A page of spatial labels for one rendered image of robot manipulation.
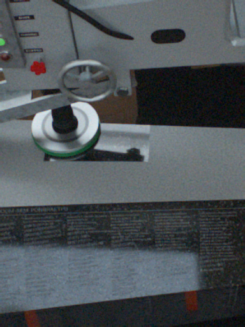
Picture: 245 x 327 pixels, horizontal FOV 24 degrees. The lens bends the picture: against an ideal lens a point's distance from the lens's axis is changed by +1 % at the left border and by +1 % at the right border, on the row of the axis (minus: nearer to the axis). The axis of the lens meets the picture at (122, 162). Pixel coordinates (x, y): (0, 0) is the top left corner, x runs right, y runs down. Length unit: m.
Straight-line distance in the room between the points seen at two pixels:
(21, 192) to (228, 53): 0.72
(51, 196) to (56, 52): 0.47
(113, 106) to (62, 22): 1.65
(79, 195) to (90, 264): 0.21
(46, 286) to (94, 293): 0.14
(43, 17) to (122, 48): 0.21
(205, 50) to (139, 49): 0.16
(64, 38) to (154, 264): 0.71
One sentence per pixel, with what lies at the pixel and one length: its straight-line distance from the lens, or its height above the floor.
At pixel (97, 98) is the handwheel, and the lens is 1.48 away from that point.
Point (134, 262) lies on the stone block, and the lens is 1.71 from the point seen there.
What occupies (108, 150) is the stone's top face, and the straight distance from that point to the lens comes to 1.77.
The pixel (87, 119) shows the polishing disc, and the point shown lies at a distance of 1.82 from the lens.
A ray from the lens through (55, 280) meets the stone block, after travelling 1.76.
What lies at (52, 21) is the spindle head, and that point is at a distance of 1.38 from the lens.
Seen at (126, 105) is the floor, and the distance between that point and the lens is 3.00.
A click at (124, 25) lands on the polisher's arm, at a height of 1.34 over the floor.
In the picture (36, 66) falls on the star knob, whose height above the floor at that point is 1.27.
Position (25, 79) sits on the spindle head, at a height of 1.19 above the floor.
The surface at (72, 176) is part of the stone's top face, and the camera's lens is 1.73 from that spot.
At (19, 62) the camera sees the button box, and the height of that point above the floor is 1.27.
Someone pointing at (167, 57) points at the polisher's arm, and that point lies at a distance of 1.47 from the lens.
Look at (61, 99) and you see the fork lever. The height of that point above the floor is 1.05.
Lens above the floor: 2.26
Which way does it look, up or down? 54 degrees down
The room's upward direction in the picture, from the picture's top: 8 degrees counter-clockwise
